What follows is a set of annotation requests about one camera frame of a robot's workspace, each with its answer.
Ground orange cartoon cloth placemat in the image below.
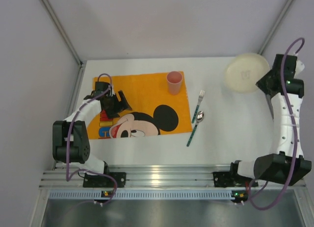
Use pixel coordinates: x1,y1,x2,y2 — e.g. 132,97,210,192
87,72,192,139

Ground pink plastic cup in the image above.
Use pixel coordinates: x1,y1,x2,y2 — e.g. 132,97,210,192
166,71,183,95

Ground cream round plate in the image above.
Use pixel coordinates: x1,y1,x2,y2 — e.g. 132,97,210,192
224,53,270,93

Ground right aluminium frame post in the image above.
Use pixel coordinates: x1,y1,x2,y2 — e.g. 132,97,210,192
257,0,297,64

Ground aluminium frame post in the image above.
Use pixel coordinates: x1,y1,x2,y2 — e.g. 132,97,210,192
40,0,83,66
257,0,297,64

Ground left aluminium frame post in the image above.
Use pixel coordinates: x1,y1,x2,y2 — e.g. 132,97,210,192
40,0,83,66

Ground green handled fork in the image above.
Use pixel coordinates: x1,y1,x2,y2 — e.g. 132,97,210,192
192,90,205,123

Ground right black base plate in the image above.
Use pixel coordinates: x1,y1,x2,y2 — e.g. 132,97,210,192
212,172,252,188

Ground green handled spoon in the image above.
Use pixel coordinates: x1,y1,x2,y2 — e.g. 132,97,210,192
186,111,205,147

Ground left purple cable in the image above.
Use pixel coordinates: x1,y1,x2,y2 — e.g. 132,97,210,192
66,74,118,208

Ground perforated cable duct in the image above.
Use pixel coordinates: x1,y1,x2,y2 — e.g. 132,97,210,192
49,190,246,200

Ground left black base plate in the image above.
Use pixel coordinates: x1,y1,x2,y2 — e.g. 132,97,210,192
83,172,127,188

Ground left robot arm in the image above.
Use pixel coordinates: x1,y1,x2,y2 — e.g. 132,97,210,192
52,81,131,180

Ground aluminium mounting rail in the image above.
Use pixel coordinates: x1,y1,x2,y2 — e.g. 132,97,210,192
39,164,306,189

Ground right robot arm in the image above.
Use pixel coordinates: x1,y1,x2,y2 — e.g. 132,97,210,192
230,54,312,186

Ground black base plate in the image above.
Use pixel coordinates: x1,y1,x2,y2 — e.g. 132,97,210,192
212,172,252,188
83,172,127,188

